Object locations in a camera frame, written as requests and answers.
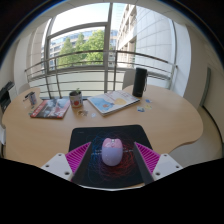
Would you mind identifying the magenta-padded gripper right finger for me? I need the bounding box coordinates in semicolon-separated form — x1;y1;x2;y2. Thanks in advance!
132;141;184;186

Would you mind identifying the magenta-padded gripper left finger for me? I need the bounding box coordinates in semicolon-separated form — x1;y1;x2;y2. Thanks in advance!
40;141;94;186

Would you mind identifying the pink and purple computer mouse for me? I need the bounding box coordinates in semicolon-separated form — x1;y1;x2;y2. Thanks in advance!
100;137;125;167

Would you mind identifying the black patterned mouse pad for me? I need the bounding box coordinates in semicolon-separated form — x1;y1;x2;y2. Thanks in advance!
67;124;155;190

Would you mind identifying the red covered magazine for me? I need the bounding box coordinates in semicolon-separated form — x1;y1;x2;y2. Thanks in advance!
29;97;72;120

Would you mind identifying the printed cup with plant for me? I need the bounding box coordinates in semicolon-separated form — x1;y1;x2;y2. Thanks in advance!
68;87;84;109

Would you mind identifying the light blue covered book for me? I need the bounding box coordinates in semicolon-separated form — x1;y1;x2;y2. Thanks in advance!
86;89;141;117

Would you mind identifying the white chair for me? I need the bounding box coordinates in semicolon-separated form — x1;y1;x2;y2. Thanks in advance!
121;67;137;91
17;82;33;95

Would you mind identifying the black cylindrical speaker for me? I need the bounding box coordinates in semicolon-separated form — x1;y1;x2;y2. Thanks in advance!
132;67;148;98

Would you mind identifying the black office printer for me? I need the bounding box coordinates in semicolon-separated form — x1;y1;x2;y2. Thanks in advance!
0;80;16;113

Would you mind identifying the metal balcony railing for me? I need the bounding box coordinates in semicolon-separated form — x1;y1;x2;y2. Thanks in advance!
23;49;178;100

